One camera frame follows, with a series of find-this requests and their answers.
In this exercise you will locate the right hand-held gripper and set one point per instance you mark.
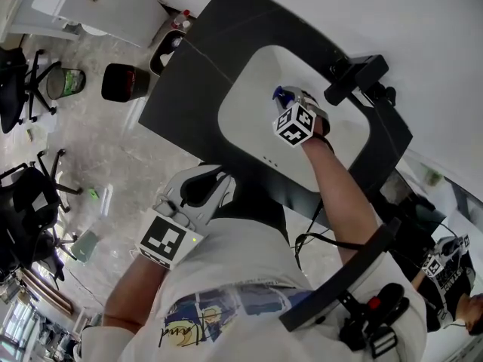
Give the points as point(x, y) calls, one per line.
point(296, 124)

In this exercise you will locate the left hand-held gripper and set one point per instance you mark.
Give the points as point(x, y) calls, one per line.
point(166, 240)

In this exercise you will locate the blue and white bottle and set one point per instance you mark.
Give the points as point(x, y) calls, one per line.
point(281, 93)

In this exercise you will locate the person's left forearm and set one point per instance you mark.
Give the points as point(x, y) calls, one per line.
point(132, 292)

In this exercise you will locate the person's right forearm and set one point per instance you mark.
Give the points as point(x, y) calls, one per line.
point(339, 209)

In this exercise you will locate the white sink basin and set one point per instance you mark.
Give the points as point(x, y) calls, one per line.
point(249, 138)

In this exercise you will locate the person's black trousers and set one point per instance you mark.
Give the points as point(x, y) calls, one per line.
point(260, 217)

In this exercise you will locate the black faucet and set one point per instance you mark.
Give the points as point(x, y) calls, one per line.
point(354, 77)

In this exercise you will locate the person's white printed shirt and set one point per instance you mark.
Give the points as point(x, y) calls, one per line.
point(234, 262)

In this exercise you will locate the black sink vanity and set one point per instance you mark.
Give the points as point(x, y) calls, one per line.
point(196, 100)

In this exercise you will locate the small green object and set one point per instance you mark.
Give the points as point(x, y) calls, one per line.
point(92, 193)

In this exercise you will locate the grey-green dustpan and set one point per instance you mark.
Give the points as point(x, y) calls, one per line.
point(85, 247)

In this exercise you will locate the black trash bin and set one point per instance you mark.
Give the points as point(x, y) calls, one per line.
point(120, 83)

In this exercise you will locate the beige bin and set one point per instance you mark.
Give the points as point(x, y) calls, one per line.
point(162, 57)

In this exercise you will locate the red-capped bottle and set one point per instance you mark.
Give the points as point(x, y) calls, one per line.
point(181, 19)

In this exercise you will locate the green bottle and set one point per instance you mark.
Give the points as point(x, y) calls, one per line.
point(433, 176)

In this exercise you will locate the black chest-mounted tablet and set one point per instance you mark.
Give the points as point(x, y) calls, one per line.
point(339, 277)

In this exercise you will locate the mesh wastebasket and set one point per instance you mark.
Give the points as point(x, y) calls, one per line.
point(64, 83)

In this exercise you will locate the white water dispenser cabinet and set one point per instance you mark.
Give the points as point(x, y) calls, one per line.
point(113, 10)

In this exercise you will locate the white shelf unit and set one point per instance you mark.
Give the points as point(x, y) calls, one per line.
point(22, 17)

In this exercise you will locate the black chest mount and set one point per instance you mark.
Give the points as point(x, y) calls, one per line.
point(377, 315)

